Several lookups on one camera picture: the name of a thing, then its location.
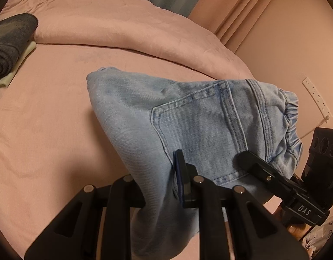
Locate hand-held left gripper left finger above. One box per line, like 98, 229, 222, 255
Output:
24, 175, 146, 260

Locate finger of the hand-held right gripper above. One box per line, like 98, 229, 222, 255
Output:
235, 151, 295, 199

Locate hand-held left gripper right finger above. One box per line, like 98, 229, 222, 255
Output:
173, 149, 302, 260

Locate light blue denim pants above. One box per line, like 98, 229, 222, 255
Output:
86, 66, 304, 260

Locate dark folded denim pants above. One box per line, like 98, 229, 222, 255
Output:
0, 13, 39, 84

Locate person's right hand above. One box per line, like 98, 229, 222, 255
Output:
276, 205, 308, 241

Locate floral printed cloth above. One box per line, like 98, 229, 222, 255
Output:
300, 217, 333, 259

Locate white power strip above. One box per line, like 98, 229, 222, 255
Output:
302, 76, 333, 120

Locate pink bed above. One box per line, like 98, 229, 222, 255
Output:
0, 42, 286, 260

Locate pink duvet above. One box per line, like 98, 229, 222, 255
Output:
0, 0, 255, 80

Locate cream folded cloth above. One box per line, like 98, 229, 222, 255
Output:
0, 41, 37, 88

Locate white power cable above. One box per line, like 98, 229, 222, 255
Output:
298, 115, 332, 140

